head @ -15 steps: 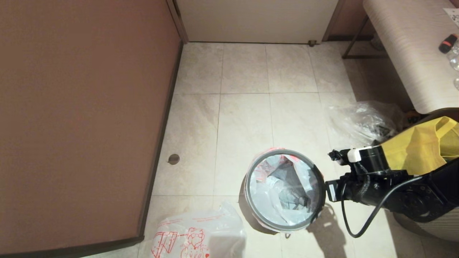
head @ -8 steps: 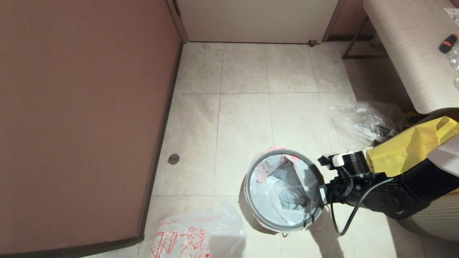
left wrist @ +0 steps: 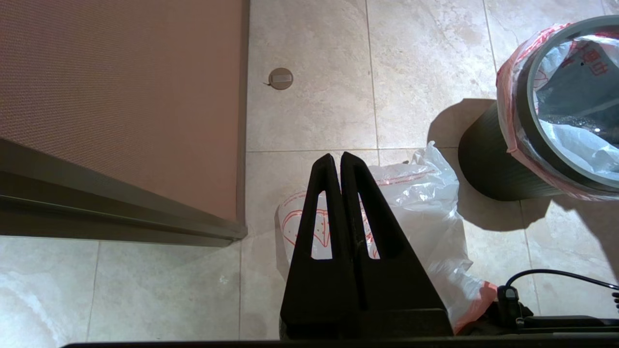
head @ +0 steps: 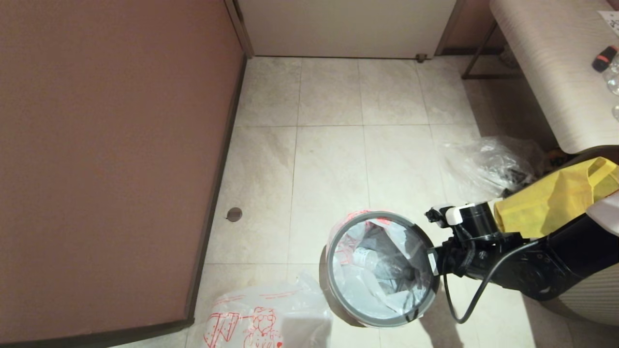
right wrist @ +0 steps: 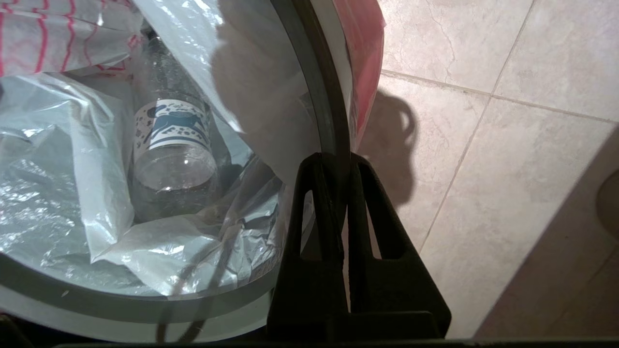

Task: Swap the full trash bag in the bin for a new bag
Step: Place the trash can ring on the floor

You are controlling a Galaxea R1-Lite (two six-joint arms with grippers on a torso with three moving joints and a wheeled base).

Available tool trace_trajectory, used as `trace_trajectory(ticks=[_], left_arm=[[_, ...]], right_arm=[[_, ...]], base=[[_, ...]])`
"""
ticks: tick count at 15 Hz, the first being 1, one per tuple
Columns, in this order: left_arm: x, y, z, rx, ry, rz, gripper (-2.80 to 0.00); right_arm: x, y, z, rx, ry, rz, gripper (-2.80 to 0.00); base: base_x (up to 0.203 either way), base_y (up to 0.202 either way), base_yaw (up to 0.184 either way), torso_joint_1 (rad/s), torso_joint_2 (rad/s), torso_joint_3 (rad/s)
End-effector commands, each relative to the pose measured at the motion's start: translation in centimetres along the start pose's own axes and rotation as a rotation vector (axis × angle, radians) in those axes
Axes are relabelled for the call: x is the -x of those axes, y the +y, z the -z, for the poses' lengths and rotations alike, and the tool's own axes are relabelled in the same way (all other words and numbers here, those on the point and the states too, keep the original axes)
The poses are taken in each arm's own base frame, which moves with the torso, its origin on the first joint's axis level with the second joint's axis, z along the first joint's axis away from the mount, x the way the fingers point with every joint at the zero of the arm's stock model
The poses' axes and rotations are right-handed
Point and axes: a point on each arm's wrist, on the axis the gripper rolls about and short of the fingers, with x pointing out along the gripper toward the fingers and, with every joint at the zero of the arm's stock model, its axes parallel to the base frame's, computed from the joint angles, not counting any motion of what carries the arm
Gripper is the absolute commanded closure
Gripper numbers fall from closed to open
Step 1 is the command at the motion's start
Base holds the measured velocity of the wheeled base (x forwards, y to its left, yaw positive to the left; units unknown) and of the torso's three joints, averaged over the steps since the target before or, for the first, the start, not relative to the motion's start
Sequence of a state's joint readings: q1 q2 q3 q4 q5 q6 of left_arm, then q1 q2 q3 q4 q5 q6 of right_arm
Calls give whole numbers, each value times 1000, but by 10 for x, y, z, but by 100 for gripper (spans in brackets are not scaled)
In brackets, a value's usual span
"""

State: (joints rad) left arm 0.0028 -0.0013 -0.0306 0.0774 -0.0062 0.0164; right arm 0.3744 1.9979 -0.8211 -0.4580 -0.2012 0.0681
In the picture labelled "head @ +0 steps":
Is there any grey bin retaining ring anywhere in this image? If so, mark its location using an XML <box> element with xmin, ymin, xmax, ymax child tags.
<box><xmin>325</xmin><ymin>211</ymin><xmax>441</xmax><ymax>328</ymax></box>

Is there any dark metal table leg frame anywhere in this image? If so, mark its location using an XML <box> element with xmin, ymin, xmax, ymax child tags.
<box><xmin>462</xmin><ymin>19</ymin><xmax>523</xmax><ymax>80</ymax></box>

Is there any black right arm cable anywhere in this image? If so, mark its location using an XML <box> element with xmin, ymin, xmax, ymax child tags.
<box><xmin>441</xmin><ymin>227</ymin><xmax>542</xmax><ymax>324</ymax></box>

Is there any clear plastic bottle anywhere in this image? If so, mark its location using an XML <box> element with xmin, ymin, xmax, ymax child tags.
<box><xmin>352</xmin><ymin>246</ymin><xmax>416</xmax><ymax>281</ymax></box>
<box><xmin>604</xmin><ymin>53</ymin><xmax>619</xmax><ymax>97</ymax></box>

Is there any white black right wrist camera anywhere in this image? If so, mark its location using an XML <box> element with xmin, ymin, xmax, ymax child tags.
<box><xmin>426</xmin><ymin>203</ymin><xmax>500</xmax><ymax>241</ymax></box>

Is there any clear crumpled plastic bag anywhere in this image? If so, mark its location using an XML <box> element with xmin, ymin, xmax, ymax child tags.
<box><xmin>442</xmin><ymin>136</ymin><xmax>549</xmax><ymax>203</ymax></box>

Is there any white printed paper sheet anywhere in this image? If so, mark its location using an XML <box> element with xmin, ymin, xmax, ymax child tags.
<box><xmin>597</xmin><ymin>10</ymin><xmax>619</xmax><ymax>37</ymax></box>

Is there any white plastic bag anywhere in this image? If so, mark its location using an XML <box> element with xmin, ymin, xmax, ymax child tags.
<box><xmin>326</xmin><ymin>210</ymin><xmax>438</xmax><ymax>322</ymax></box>

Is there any white door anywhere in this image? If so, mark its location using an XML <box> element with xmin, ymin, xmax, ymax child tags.
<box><xmin>237</xmin><ymin>0</ymin><xmax>457</xmax><ymax>59</ymax></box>

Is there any new white red-printed bag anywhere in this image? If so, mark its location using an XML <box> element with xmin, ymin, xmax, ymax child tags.
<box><xmin>186</xmin><ymin>272</ymin><xmax>334</xmax><ymax>348</ymax></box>

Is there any black orange marker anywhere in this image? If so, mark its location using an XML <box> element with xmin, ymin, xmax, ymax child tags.
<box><xmin>592</xmin><ymin>45</ymin><xmax>619</xmax><ymax>73</ymax></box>

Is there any beige ribbed round ottoman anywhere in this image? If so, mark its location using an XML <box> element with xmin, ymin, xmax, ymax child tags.
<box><xmin>542</xmin><ymin>263</ymin><xmax>619</xmax><ymax>327</ymax></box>

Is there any yellow fabric bag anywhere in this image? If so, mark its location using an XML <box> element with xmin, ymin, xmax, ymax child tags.
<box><xmin>493</xmin><ymin>156</ymin><xmax>619</xmax><ymax>240</ymax></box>

